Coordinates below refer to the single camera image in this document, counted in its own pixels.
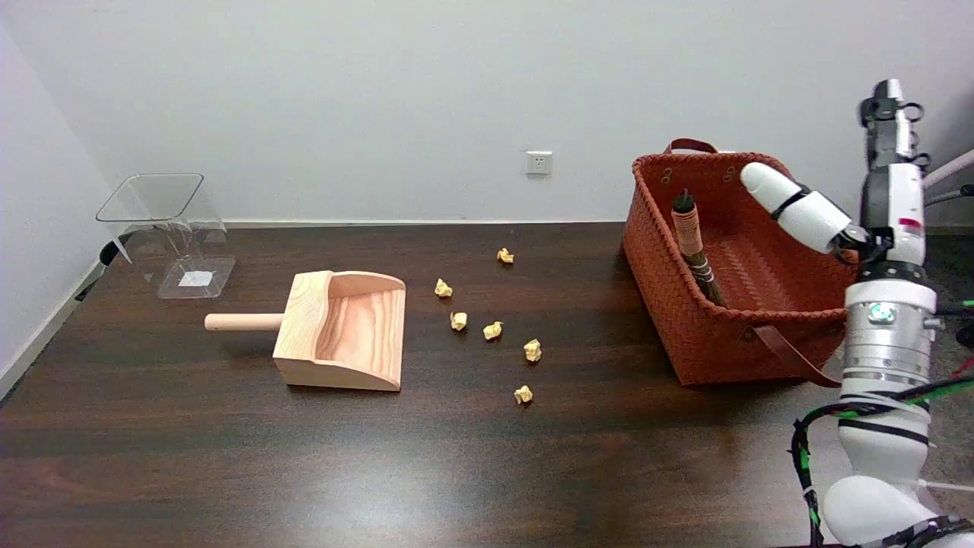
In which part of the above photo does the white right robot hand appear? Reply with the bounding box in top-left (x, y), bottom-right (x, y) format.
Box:
top-left (740, 79), bottom-right (933, 267)

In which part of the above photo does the small brown hand broom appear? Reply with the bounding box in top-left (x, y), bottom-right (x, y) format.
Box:
top-left (670, 189), bottom-right (727, 307)

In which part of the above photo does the orange woven basket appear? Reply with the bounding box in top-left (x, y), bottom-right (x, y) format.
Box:
top-left (622, 139), bottom-right (864, 388)

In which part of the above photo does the wooden dustpan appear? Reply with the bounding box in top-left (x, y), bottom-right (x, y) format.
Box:
top-left (204, 270), bottom-right (406, 393)

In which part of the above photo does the clear plastic container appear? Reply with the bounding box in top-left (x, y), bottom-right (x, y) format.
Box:
top-left (96, 173), bottom-right (237, 300)

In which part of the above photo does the black and green cable bundle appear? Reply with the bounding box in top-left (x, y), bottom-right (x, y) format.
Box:
top-left (790, 377), bottom-right (974, 548)

